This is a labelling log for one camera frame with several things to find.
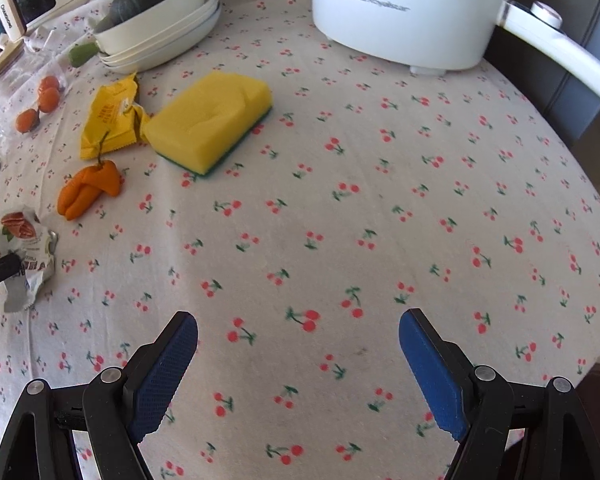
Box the yellow green sponge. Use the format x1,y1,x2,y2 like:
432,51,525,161
142,72,273,176

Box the yellow snack wrapper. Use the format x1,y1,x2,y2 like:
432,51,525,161
80,73,150,160

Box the white electric cooking pot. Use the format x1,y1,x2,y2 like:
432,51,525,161
312,0,600,98

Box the cherry print tablecloth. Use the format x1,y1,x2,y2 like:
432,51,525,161
0,0,600,479

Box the white nut snack wrapper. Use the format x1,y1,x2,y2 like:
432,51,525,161
0,207,58,313

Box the glass jar wooden lid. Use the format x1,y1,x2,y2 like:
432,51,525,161
0,37,69,136

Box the grey refrigerator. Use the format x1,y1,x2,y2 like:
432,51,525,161
484,0,600,131

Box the stacked white plates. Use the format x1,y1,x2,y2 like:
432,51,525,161
98,0,222,74

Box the cream pan green handle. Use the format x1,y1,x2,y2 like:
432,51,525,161
69,0,207,67

